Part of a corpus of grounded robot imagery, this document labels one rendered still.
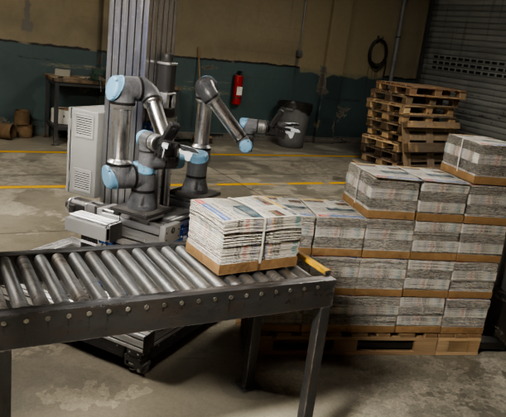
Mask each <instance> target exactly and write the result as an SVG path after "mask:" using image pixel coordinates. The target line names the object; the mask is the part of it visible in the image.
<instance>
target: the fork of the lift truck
mask: <svg viewBox="0 0 506 417"><path fill-rule="evenodd" d="M412 345H413V341H384V340H359V341H358V345H357V348H412ZM479 349H505V346H504V342H503V341H502V340H500V339H499V338H498V337H497V336H482V337H481V341H480V344H479Z"/></svg>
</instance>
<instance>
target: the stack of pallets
mask: <svg viewBox="0 0 506 417"><path fill-rule="evenodd" d="M387 85H390V88H389V89H386V87H387ZM451 92H455V93H456V94H455V98H454V97H451ZM381 93H384V94H385V97H381ZM466 94H467V91H464V90H458V89H450V88H445V87H440V86H435V85H429V84H412V83H403V82H393V81H385V80H377V81H376V88H375V89H371V95H370V98H367V103H366V107H368V110H369V111H368V114H367V123H366V125H368V132H367V133H362V141H361V147H360V151H362V158H361V160H362V161H375V163H374V164H375V165H393V166H395V165H397V166H403V162H402V147H401V143H402V141H401V136H402V132H401V123H400V122H405V121H425V122H439V119H440V118H444V119H445V120H446V122H455V120H456V117H453V112H454V109H455V108H458V104H459V101H460V99H461V100H465V97H466ZM443 100H447V101H449V103H448V106H446V105H442V102H443ZM377 103H381V104H382V106H377ZM420 108H422V110H419V109H420ZM438 108H441V109H444V110H443V114H439V113H437V111H436V110H437V109H438ZM378 112H379V113H382V115H377V114H378ZM377 122H381V124H377ZM377 130H378V131H381V132H377ZM372 139H374V140H376V141H372ZM370 148H373V149H375V150H370ZM371 157H374V158H371ZM388 162H390V163H388Z"/></svg>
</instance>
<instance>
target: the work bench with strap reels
mask: <svg viewBox="0 0 506 417"><path fill-rule="evenodd" d="M44 76H45V77H46V110H45V135H44V136H43V137H50V136H49V126H51V127H52V128H53V144H51V145H52V146H58V144H57V142H58V130H61V131H68V121H69V108H67V107H59V87H60V86H71V87H84V88H97V89H100V82H99V81H90V80H88V78H89V77H90V76H79V75H71V76H70V77H68V76H64V78H61V79H60V78H58V77H60V76H59V75H55V74H47V73H44ZM51 83H53V84H54V85H55V100H54V107H53V108H51V118H49V115H50V84H51ZM105 84H106V79H105V78H103V81H102V82H101V89H105ZM179 90H181V87H178V86H175V92H176V103H175V116H177V106H178V96H179Z"/></svg>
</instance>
